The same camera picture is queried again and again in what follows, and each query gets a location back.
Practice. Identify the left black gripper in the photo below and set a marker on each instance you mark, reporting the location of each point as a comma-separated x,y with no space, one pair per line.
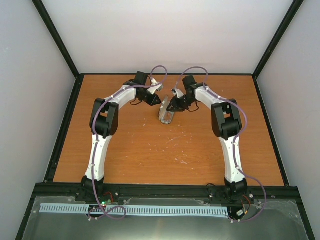
154,96

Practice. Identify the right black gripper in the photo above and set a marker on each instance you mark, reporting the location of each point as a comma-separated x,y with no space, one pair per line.
176,107

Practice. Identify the brown striped glasses case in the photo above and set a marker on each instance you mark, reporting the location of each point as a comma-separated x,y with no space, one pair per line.
163,107

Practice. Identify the orange tinted sunglasses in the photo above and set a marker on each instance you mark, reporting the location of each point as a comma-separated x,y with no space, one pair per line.
167,118

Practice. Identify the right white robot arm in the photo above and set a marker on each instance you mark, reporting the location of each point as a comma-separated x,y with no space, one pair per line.
226,125

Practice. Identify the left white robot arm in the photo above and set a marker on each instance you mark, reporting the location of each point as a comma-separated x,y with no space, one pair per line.
104,122

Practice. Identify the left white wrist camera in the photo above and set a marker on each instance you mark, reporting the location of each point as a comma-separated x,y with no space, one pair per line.
155,86

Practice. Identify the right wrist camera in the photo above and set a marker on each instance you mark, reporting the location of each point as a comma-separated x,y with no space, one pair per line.
177,93

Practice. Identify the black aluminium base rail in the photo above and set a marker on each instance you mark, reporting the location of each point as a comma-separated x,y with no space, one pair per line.
123,192

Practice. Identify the light blue slotted cable duct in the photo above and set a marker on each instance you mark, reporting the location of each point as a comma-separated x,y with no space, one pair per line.
136,210

